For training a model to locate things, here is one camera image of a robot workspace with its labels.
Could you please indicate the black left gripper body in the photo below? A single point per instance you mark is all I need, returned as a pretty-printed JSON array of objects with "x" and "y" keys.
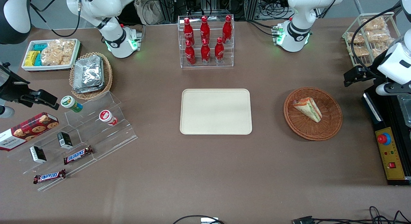
[{"x": 373, "y": 69}]

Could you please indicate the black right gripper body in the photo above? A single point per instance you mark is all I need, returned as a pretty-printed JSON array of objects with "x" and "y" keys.
[{"x": 10, "y": 88}]

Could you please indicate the triangle sandwich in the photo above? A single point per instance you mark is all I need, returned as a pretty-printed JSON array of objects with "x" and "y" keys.
[{"x": 308, "y": 108}]

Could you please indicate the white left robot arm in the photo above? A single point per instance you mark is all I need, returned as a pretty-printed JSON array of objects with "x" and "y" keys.
[{"x": 298, "y": 9}]

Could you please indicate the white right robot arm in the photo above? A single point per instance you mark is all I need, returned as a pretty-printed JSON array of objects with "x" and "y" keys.
[{"x": 96, "y": 5}]

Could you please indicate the white rectangular snack tray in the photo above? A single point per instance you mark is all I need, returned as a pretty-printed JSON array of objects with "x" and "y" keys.
[{"x": 29, "y": 67}]

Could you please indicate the oval tan wicker basket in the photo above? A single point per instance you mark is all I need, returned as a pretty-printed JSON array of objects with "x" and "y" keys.
[{"x": 107, "y": 78}]

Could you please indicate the round brown wicker basket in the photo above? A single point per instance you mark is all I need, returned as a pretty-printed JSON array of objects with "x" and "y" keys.
[{"x": 308, "y": 129}]

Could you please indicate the beige plastic serving tray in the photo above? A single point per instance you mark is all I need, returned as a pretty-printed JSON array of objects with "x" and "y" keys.
[{"x": 215, "y": 111}]

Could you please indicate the bagged fried snack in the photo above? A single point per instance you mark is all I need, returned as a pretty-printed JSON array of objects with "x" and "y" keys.
[
  {"x": 378, "y": 36},
  {"x": 374, "y": 24},
  {"x": 379, "y": 51},
  {"x": 355, "y": 38},
  {"x": 359, "y": 51}
]

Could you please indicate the green lidded cup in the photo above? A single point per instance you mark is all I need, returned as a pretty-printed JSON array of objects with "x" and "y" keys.
[{"x": 70, "y": 103}]

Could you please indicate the red tartan cookie box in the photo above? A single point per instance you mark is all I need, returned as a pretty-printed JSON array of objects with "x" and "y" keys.
[{"x": 29, "y": 131}]

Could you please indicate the yellow snack box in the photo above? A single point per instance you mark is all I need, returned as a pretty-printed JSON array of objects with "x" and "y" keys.
[{"x": 31, "y": 58}]

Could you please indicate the teal snack box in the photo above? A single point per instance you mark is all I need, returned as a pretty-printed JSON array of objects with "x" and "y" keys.
[
  {"x": 38, "y": 60},
  {"x": 40, "y": 47}
]

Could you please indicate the small black box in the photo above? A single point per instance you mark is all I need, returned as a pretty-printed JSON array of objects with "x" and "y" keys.
[
  {"x": 38, "y": 154},
  {"x": 65, "y": 140}
]

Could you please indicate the clear plastic container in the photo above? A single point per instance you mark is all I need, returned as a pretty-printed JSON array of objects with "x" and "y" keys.
[{"x": 405, "y": 110}]

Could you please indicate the silver foil packet stack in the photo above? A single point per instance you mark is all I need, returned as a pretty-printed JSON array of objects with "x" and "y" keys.
[{"x": 88, "y": 74}]

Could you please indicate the clear bag of crackers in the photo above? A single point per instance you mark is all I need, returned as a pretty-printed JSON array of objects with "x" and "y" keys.
[{"x": 57, "y": 52}]

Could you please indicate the red lidded cup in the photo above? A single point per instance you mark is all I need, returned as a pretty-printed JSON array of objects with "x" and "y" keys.
[{"x": 106, "y": 117}]

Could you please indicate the grey metal pole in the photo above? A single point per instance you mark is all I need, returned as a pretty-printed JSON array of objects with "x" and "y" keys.
[{"x": 355, "y": 2}]

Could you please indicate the Snickers chocolate bar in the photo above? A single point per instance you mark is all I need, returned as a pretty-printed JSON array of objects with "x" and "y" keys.
[
  {"x": 49, "y": 176},
  {"x": 78, "y": 155}
]

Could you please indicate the clear acrylic stepped display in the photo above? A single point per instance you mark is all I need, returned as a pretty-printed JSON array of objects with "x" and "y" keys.
[{"x": 106, "y": 137}]

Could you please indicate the black control box yellow panel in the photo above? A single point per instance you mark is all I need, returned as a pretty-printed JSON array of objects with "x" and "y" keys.
[{"x": 390, "y": 159}]

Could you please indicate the crumpled clear plastic bag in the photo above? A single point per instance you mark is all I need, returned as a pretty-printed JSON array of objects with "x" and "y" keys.
[{"x": 147, "y": 9}]

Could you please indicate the red cola bottle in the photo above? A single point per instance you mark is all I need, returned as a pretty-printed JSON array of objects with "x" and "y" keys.
[
  {"x": 190, "y": 55},
  {"x": 188, "y": 31},
  {"x": 219, "y": 52},
  {"x": 205, "y": 54},
  {"x": 227, "y": 30},
  {"x": 205, "y": 30}
]

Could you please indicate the clear acrylic bottle rack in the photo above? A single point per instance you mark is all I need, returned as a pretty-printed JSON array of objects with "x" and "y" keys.
[{"x": 212, "y": 65}]

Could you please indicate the small white device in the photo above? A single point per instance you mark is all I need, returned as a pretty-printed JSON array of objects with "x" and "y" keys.
[{"x": 209, "y": 220}]

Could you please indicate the black equipment rack frame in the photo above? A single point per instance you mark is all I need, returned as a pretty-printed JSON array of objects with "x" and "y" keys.
[{"x": 167, "y": 5}]

